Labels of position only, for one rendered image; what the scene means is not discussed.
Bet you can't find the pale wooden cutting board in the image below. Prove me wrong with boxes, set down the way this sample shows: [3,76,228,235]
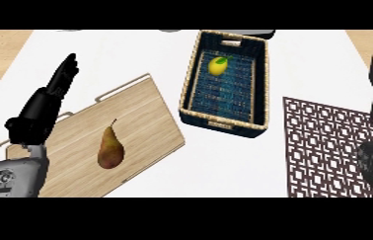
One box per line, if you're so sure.
[0,73,187,199]

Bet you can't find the brown white patterned placemat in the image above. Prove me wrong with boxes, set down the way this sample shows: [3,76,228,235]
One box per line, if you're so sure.
[283,96,373,199]

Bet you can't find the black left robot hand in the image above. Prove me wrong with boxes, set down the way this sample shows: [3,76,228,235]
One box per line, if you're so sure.
[3,52,79,148]

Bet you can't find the dark grey appliance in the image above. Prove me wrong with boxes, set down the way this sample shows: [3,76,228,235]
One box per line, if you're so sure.
[225,29,277,40]

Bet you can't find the brown green pear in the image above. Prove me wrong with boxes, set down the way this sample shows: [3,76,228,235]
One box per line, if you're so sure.
[96,119,127,170]

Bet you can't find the yellow lemon with leaf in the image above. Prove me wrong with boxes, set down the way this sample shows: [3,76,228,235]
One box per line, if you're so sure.
[206,55,234,77]

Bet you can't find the dark blue wicker basket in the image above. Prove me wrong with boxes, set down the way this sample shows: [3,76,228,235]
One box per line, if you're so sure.
[178,30,271,139]

